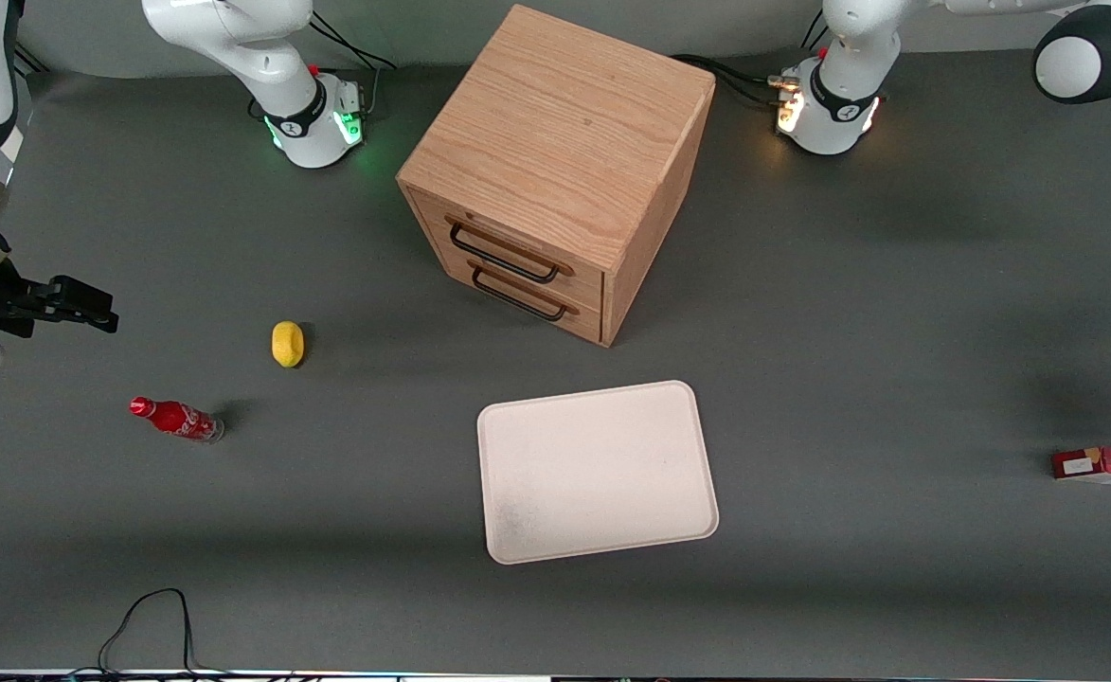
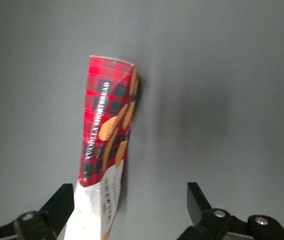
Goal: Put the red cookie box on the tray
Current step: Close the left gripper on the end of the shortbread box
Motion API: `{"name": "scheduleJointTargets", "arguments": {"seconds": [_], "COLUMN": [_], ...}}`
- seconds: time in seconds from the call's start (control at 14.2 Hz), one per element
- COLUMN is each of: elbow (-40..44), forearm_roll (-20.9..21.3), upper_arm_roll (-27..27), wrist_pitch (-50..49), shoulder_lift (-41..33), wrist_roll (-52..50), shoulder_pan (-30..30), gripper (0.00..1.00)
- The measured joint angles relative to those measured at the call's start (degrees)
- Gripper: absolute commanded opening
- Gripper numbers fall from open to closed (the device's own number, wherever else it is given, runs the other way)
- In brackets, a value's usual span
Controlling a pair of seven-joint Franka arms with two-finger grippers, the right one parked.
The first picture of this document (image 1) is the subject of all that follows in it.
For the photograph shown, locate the red cookie box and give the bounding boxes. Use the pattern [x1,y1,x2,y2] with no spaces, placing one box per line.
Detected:
[1051,446,1111,490]

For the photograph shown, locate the white rectangular tray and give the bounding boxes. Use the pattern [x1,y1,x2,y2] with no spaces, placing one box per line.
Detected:
[476,380,720,565]

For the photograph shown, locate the red cola bottle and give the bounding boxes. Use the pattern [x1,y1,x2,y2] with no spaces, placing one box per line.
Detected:
[129,396,225,444]

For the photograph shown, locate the yellow lemon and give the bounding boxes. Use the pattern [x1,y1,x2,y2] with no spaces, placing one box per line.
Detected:
[271,320,306,368]

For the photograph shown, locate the wooden two-drawer cabinet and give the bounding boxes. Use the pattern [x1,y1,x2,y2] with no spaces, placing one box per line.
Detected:
[396,4,717,349]

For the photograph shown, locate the black looped cable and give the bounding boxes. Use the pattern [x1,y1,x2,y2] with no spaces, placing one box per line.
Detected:
[96,587,204,679]

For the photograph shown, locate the black right arm base cables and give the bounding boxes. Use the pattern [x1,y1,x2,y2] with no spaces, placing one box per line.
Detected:
[307,9,397,119]

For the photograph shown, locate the black arm base cables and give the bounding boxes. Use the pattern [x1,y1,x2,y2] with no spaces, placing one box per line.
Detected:
[307,9,397,119]
[672,53,795,107]

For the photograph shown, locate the black metal drawer handle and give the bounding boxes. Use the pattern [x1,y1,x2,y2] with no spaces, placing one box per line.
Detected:
[470,264,571,323]
[447,219,562,285]

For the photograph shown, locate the black left arm base cables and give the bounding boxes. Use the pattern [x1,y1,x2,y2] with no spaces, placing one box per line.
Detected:
[672,53,795,107]

